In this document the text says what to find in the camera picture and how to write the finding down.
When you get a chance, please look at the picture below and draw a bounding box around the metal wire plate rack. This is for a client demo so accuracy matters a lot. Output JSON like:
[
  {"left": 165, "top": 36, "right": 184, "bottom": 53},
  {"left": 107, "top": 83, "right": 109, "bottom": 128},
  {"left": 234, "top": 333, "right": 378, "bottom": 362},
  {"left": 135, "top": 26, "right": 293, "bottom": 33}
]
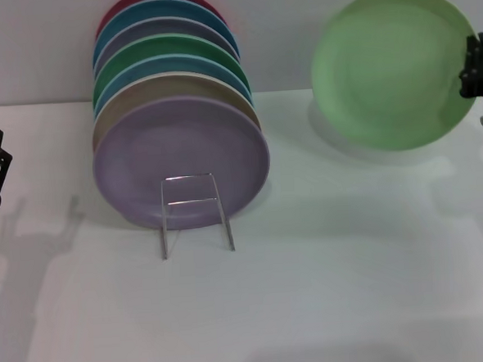
[{"left": 155, "top": 171, "right": 237, "bottom": 260}]

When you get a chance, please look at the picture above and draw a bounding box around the grey lavender plate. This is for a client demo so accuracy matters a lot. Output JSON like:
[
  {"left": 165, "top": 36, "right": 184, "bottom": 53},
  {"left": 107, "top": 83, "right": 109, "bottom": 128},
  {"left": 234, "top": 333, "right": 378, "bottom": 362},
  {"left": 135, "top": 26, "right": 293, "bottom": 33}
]
[{"left": 90, "top": 11, "right": 242, "bottom": 75}]

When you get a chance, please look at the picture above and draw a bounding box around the dark teal blue plate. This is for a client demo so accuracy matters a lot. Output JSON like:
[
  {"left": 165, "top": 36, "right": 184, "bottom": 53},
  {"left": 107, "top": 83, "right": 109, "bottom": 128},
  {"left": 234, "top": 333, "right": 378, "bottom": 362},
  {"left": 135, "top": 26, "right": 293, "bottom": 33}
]
[{"left": 88, "top": 0, "right": 242, "bottom": 70}]

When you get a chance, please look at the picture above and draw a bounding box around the light green plate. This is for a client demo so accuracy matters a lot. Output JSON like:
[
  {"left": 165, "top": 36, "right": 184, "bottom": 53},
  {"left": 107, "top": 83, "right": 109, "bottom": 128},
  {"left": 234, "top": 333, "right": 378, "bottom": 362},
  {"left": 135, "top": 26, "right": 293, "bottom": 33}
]
[{"left": 306, "top": 0, "right": 481, "bottom": 157}]

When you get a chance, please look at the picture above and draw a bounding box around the purple plate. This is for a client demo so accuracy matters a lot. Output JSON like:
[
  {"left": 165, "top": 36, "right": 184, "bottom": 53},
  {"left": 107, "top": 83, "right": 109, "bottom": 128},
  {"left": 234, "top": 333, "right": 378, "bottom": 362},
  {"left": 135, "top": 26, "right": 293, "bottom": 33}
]
[{"left": 88, "top": 91, "right": 275, "bottom": 236}]

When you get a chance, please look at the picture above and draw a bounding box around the maroon red plate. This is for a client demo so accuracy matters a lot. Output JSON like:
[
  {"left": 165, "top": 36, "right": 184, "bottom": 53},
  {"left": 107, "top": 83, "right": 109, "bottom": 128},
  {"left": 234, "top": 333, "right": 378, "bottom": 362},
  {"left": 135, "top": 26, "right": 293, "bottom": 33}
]
[{"left": 93, "top": 0, "right": 228, "bottom": 40}]

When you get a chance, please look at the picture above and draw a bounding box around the beige plate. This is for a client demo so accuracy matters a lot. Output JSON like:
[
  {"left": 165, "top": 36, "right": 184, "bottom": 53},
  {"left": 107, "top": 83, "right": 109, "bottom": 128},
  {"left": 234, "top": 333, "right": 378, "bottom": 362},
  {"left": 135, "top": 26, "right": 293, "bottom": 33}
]
[{"left": 87, "top": 66, "right": 263, "bottom": 153}]

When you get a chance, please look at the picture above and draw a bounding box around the light blue plate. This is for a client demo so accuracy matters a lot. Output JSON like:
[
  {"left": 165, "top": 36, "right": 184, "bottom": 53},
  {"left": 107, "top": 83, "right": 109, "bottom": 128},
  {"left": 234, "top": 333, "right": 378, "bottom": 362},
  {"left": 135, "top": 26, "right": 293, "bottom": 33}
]
[{"left": 89, "top": 48, "right": 255, "bottom": 120}]

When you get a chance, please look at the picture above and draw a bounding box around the dark green plate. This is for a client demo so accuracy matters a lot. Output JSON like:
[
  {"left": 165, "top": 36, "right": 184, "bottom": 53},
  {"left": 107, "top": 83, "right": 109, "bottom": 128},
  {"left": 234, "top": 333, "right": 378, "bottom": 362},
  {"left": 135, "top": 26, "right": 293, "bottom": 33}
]
[{"left": 88, "top": 28, "right": 250, "bottom": 102}]

